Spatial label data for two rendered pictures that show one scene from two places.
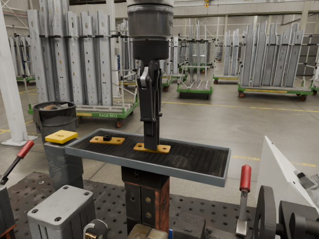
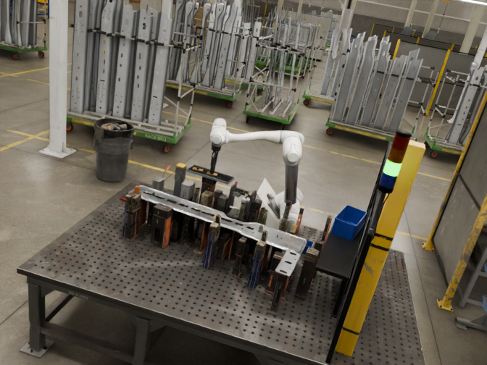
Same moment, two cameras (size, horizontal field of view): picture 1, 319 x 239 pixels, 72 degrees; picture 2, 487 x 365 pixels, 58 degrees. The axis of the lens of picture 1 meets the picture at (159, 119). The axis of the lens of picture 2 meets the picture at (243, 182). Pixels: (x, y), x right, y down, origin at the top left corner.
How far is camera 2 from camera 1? 3.00 m
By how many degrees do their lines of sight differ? 7
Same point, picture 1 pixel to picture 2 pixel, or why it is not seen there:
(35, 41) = (80, 35)
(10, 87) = (61, 95)
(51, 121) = (113, 141)
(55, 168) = (177, 175)
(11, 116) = (56, 124)
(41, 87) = (77, 90)
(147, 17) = not seen: hidden behind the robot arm
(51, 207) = (187, 183)
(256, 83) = (351, 119)
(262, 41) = (367, 66)
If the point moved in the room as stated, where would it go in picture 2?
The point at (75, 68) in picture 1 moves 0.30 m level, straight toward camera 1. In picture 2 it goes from (122, 72) to (125, 77)
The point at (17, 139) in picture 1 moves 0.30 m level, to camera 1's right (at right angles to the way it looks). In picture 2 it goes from (57, 150) to (79, 153)
